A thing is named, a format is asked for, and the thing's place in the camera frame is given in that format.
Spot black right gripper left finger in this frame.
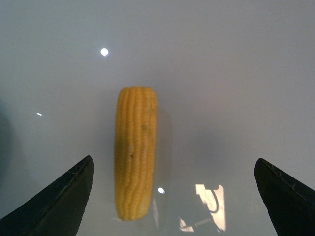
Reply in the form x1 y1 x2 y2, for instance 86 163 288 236
0 156 94 236

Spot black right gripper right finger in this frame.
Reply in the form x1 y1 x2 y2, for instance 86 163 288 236
254 158 315 236

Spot yellow corn cob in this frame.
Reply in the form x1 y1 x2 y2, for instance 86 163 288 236
114 86 158 221

